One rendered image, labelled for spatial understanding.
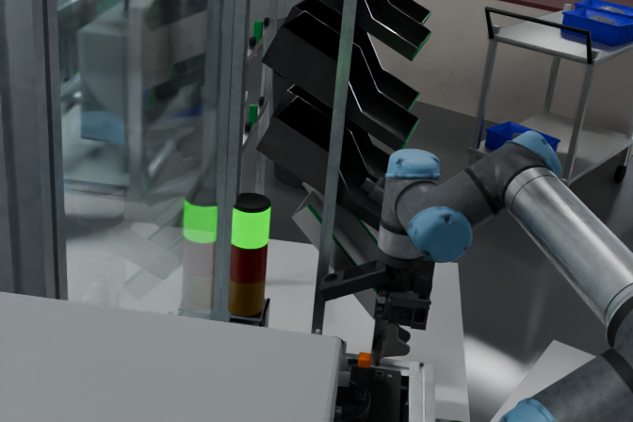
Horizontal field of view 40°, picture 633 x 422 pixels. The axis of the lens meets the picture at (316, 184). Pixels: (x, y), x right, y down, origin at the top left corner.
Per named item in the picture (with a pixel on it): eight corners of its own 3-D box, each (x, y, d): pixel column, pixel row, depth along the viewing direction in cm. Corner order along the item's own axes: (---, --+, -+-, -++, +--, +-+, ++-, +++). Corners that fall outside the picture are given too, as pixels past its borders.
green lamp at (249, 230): (270, 233, 114) (273, 199, 112) (265, 251, 109) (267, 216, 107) (233, 228, 114) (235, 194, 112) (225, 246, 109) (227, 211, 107)
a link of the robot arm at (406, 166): (398, 168, 120) (381, 144, 127) (389, 238, 124) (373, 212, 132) (452, 168, 122) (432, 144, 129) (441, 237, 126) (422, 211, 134)
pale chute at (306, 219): (398, 300, 173) (416, 289, 171) (384, 334, 161) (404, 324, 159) (311, 189, 169) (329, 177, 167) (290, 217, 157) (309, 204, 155)
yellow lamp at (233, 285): (266, 299, 118) (268, 267, 116) (260, 318, 113) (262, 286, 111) (230, 294, 118) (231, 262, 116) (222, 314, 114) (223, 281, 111)
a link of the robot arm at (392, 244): (379, 232, 126) (381, 208, 134) (375, 260, 128) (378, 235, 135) (430, 238, 126) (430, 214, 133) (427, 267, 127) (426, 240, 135)
